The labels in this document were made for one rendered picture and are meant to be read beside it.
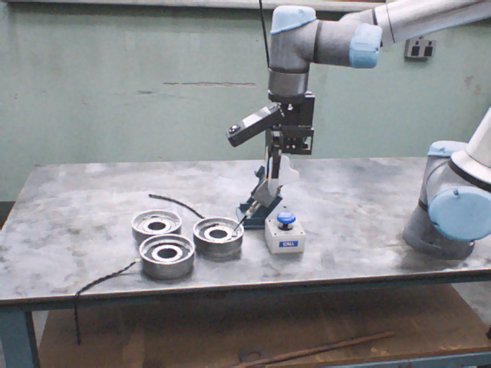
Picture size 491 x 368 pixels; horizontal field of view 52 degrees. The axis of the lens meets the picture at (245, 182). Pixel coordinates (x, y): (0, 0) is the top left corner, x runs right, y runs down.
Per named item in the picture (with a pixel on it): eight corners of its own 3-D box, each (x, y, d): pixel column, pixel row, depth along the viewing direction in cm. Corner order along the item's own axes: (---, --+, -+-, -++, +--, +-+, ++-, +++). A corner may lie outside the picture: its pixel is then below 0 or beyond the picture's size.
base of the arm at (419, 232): (450, 222, 122) (459, 185, 118) (487, 257, 109) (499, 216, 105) (391, 225, 120) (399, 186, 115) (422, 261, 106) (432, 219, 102)
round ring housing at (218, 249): (246, 258, 104) (247, 241, 102) (195, 261, 102) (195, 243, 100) (238, 231, 113) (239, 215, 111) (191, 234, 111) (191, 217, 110)
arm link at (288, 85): (272, 73, 90) (265, 64, 98) (271, 99, 92) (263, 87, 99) (314, 74, 91) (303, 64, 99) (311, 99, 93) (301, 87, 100)
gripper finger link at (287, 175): (298, 201, 101) (302, 157, 98) (269, 202, 101) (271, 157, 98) (295, 195, 104) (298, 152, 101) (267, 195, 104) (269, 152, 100)
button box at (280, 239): (271, 254, 105) (272, 234, 103) (264, 237, 112) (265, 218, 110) (308, 253, 107) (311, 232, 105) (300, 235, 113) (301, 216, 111)
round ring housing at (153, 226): (130, 228, 112) (129, 211, 111) (177, 223, 115) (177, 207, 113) (134, 254, 103) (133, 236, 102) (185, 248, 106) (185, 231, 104)
